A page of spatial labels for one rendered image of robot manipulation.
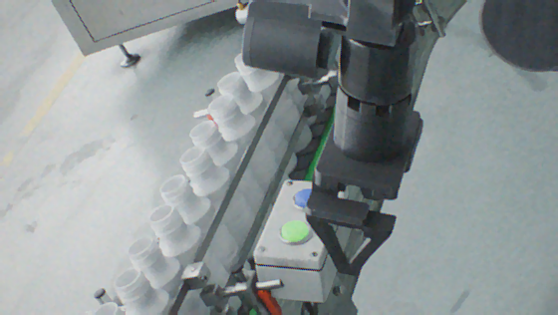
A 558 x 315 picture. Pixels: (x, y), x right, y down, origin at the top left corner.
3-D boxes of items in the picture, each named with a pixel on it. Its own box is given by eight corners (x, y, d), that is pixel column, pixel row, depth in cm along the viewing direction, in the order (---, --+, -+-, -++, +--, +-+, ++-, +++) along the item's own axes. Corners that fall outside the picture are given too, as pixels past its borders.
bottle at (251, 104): (274, 158, 179) (223, 69, 171) (306, 157, 175) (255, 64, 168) (255, 184, 175) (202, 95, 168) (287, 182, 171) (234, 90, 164)
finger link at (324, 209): (299, 283, 95) (305, 193, 89) (320, 226, 101) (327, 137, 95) (382, 300, 94) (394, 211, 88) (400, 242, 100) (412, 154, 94)
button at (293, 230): (286, 226, 140) (284, 217, 139) (311, 229, 139) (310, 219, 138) (279, 243, 138) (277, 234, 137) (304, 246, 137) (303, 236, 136)
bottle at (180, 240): (216, 332, 149) (150, 234, 141) (196, 315, 154) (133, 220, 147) (252, 303, 151) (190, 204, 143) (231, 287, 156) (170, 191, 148)
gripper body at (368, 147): (312, 190, 92) (318, 112, 87) (342, 114, 100) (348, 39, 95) (396, 206, 91) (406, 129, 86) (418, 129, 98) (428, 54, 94)
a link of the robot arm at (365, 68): (412, 44, 84) (426, 5, 88) (318, 25, 85) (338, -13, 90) (403, 122, 88) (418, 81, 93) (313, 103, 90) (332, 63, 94)
